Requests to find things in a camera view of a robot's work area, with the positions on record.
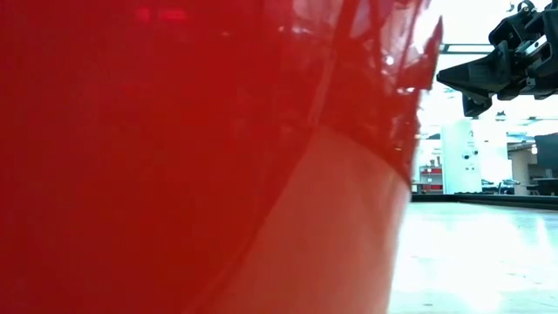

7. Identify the ceiling light bar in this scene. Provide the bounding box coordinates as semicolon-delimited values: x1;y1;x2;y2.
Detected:
439;43;496;56

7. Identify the black table edge rail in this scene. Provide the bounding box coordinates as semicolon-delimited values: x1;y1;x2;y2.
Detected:
411;193;558;212

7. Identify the glossy red plastic bowl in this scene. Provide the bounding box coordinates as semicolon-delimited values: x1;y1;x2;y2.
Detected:
0;0;445;314

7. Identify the red storage shelf unit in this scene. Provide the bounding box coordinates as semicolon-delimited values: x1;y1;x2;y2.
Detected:
418;164;444;194

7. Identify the white room pillar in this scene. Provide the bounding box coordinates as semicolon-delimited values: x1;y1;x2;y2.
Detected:
439;119;483;195

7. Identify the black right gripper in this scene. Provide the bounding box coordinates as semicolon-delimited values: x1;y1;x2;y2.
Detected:
435;0;558;119

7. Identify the beige cabinet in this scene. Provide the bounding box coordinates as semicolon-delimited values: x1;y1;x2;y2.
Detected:
507;142;538;196

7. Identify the dark monitor screen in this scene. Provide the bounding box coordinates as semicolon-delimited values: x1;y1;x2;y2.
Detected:
534;133;558;176

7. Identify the black desk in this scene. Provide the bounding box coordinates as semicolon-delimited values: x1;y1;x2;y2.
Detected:
526;175;558;197

